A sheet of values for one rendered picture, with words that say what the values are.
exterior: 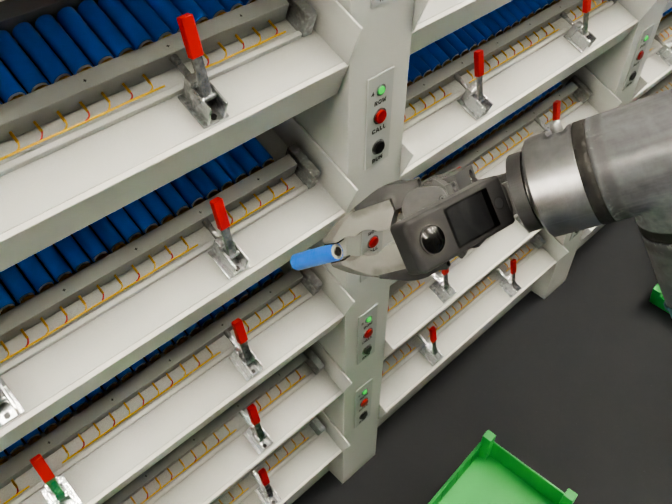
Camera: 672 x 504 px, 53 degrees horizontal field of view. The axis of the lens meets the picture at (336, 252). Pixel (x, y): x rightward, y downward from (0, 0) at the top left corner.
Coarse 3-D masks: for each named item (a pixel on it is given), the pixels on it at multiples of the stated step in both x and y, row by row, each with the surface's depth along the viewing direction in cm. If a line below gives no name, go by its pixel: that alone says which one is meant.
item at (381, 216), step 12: (384, 204) 64; (348, 216) 66; (360, 216) 65; (372, 216) 64; (384, 216) 64; (396, 216) 65; (336, 228) 67; (348, 228) 66; (360, 228) 65; (372, 228) 65; (384, 228) 64; (324, 240) 68; (336, 240) 67
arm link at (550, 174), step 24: (528, 144) 57; (552, 144) 55; (528, 168) 56; (552, 168) 55; (576, 168) 54; (528, 192) 57; (552, 192) 55; (576, 192) 54; (552, 216) 56; (576, 216) 55
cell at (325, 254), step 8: (320, 248) 69; (328, 248) 68; (336, 248) 68; (296, 256) 71; (304, 256) 70; (312, 256) 69; (320, 256) 68; (328, 256) 68; (336, 256) 68; (296, 264) 71; (304, 264) 70; (312, 264) 70; (320, 264) 69
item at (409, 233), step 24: (456, 192) 59; (480, 192) 58; (408, 216) 57; (432, 216) 56; (456, 216) 57; (480, 216) 58; (504, 216) 59; (408, 240) 55; (432, 240) 55; (456, 240) 57; (480, 240) 58; (408, 264) 56; (432, 264) 55
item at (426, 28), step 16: (416, 0) 70; (432, 0) 76; (448, 0) 77; (464, 0) 78; (480, 0) 79; (496, 0) 83; (416, 16) 71; (432, 16) 75; (448, 16) 76; (464, 16) 80; (480, 16) 84; (416, 32) 74; (432, 32) 77; (448, 32) 80; (416, 48) 78
